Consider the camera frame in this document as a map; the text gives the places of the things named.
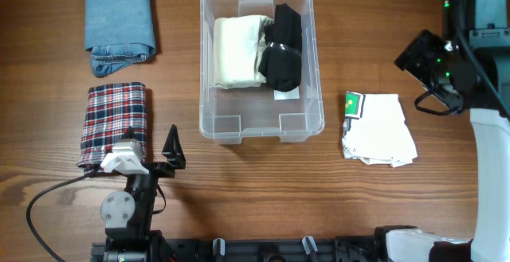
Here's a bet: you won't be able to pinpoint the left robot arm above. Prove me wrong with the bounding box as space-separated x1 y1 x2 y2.
90 125 186 262

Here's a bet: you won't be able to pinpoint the clear plastic storage container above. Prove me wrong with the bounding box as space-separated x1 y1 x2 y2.
199 0 325 145

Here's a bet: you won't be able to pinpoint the white printed shirt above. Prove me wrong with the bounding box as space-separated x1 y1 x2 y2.
341 92 418 167

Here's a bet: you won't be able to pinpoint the folded red plaid shirt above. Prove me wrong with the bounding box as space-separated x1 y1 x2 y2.
76 82 147 174

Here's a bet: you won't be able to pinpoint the black cloth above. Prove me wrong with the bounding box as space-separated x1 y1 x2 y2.
258 3 302 92

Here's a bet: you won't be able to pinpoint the white label in container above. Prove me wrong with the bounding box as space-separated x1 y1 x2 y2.
274 87 300 100

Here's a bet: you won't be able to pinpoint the folded blue denim jeans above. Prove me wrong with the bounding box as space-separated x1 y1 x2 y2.
84 0 156 77

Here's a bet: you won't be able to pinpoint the cream white cloth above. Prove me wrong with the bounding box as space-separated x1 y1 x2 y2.
213 14 273 89

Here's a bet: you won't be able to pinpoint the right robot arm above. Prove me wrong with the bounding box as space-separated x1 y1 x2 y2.
375 0 509 261

